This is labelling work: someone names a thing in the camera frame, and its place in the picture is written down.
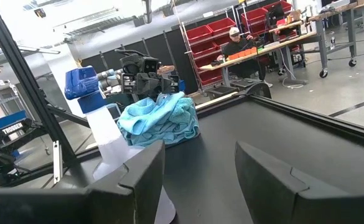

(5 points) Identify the blue microfiber towel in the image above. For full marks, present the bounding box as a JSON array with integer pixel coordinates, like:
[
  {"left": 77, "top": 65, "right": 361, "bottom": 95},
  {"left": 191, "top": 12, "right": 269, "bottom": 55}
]
[
  {"left": 116, "top": 91, "right": 186, "bottom": 136},
  {"left": 121, "top": 123, "right": 200, "bottom": 147}
]

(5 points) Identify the white frame bracket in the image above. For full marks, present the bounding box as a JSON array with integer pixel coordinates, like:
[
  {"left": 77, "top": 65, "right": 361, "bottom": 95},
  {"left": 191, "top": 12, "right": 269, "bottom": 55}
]
[{"left": 52, "top": 139, "right": 63, "bottom": 185}]

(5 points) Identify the wire storage rack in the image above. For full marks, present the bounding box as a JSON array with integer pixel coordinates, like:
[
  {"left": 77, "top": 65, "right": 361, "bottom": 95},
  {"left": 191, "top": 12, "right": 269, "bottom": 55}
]
[{"left": 172, "top": 12, "right": 241, "bottom": 93}]

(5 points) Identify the spray bottle with blue cap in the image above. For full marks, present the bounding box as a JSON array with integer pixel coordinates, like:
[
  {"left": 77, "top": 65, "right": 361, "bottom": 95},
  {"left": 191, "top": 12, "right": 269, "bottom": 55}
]
[{"left": 63, "top": 65, "right": 177, "bottom": 224}]

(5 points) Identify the clear plastic basket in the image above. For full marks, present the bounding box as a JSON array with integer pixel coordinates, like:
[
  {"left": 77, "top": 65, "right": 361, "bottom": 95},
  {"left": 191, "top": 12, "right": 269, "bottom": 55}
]
[{"left": 106, "top": 98, "right": 202, "bottom": 149}]

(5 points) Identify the light wooden table board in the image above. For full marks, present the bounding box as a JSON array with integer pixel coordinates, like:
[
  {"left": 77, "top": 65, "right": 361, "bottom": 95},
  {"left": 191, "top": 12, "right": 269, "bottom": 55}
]
[{"left": 195, "top": 91, "right": 248, "bottom": 111}]

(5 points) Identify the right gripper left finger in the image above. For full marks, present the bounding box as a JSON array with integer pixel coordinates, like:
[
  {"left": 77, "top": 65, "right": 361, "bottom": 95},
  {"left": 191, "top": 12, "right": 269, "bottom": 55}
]
[{"left": 0, "top": 140, "right": 166, "bottom": 224}]

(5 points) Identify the wooden workbench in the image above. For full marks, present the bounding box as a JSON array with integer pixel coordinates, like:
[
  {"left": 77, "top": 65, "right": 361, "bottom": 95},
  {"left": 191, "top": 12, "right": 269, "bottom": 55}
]
[{"left": 199, "top": 30, "right": 322, "bottom": 88}]

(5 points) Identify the teal fluffy microfiber towel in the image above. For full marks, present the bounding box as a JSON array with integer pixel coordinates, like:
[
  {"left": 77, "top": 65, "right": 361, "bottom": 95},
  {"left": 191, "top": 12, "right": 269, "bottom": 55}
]
[{"left": 168, "top": 96, "right": 200, "bottom": 140}]

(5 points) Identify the blue storage bin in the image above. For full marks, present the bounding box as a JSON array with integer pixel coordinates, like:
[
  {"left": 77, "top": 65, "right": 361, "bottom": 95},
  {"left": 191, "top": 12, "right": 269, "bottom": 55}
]
[{"left": 0, "top": 110, "right": 27, "bottom": 132}]

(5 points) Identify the row of orange small bins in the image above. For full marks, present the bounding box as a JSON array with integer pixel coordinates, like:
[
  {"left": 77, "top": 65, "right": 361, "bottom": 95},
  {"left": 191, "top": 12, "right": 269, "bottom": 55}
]
[{"left": 228, "top": 46, "right": 259, "bottom": 62}]

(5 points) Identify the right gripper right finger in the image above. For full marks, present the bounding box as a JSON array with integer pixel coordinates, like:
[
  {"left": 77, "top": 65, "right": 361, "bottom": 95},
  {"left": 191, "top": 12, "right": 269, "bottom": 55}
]
[{"left": 235, "top": 141, "right": 364, "bottom": 224}]

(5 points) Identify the red storage bin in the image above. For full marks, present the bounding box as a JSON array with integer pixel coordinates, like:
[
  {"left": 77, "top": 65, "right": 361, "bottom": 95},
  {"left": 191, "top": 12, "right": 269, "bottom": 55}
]
[
  {"left": 197, "top": 68, "right": 224, "bottom": 88},
  {"left": 186, "top": 24, "right": 214, "bottom": 44},
  {"left": 240, "top": 7, "right": 269, "bottom": 25},
  {"left": 261, "top": 0, "right": 293, "bottom": 14},
  {"left": 191, "top": 41, "right": 219, "bottom": 60},
  {"left": 206, "top": 17, "right": 237, "bottom": 35}
]

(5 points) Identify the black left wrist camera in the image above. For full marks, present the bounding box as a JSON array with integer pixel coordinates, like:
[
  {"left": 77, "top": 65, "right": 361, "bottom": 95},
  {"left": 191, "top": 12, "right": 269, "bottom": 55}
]
[{"left": 137, "top": 57, "right": 160, "bottom": 75}]

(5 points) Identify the person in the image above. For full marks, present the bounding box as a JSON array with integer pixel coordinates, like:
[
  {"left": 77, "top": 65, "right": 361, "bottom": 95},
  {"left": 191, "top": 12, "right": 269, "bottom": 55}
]
[{"left": 215, "top": 26, "right": 268, "bottom": 82}]

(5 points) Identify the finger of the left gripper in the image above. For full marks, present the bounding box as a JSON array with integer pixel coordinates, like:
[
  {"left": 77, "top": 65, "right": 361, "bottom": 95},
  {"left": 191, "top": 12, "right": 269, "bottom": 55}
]
[
  {"left": 162, "top": 75, "right": 180, "bottom": 94},
  {"left": 121, "top": 73, "right": 137, "bottom": 94}
]

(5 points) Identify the black arched corner guide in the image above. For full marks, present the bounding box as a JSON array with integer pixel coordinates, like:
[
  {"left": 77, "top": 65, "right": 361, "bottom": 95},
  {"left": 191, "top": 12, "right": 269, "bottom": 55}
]
[{"left": 245, "top": 81, "right": 273, "bottom": 100}]

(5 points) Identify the grey workbench with casters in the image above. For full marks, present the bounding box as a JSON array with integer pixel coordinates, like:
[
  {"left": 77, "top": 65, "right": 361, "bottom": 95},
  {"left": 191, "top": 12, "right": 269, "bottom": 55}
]
[{"left": 306, "top": 0, "right": 364, "bottom": 79}]

